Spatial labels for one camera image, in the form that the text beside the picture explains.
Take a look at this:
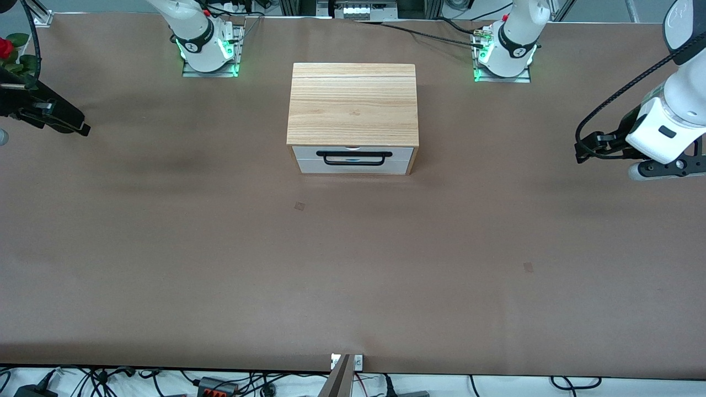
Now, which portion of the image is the long black table cable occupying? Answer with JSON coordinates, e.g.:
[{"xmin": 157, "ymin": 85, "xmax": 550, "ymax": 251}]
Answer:
[{"xmin": 359, "ymin": 20, "xmax": 486, "ymax": 49}]

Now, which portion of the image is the white drawer with wooden bottom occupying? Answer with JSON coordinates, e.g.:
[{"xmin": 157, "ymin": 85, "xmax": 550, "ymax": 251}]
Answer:
[{"xmin": 291, "ymin": 146, "xmax": 415, "ymax": 162}]

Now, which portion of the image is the white power strip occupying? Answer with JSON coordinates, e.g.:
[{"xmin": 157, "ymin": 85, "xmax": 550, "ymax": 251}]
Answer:
[{"xmin": 330, "ymin": 0, "xmax": 399, "ymax": 22}]

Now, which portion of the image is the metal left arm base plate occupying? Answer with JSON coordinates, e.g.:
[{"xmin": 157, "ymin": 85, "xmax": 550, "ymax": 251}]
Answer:
[{"xmin": 472, "ymin": 26, "xmax": 532, "ymax": 84}]

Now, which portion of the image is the black connector with orange levers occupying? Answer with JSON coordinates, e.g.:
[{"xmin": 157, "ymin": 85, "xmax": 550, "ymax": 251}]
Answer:
[{"xmin": 197, "ymin": 377, "xmax": 239, "ymax": 397}]

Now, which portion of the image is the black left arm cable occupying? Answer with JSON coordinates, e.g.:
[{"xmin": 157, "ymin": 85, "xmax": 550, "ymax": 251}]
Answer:
[{"xmin": 575, "ymin": 46, "xmax": 706, "ymax": 148}]

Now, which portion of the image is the light wooden drawer cabinet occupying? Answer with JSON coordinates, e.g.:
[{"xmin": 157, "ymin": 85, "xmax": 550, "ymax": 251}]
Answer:
[{"xmin": 286, "ymin": 63, "xmax": 420, "ymax": 176}]

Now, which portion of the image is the red artificial rose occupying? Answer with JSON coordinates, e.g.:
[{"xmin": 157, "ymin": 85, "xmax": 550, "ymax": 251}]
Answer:
[{"xmin": 0, "ymin": 33, "xmax": 43, "ymax": 83}]

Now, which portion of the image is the wooden camera mount strip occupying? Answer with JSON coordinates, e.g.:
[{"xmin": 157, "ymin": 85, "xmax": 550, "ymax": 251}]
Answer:
[{"xmin": 318, "ymin": 354, "xmax": 351, "ymax": 397}]

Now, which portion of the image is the black looped floor cable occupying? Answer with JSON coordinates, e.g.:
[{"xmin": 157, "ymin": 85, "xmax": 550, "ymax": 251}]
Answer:
[{"xmin": 550, "ymin": 376, "xmax": 602, "ymax": 390}]

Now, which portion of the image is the black cylindrical vase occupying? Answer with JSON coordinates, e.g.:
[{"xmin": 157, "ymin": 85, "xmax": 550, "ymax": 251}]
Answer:
[{"xmin": 25, "ymin": 82, "xmax": 85, "ymax": 133}]

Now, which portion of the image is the aluminium corner profile bracket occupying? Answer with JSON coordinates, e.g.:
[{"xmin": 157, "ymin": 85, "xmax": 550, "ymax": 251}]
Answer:
[{"xmin": 23, "ymin": 0, "xmax": 55, "ymax": 28}]

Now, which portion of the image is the black metal drawer handle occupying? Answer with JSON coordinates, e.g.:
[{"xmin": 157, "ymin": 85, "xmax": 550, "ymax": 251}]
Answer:
[{"xmin": 315, "ymin": 150, "xmax": 394, "ymax": 167}]

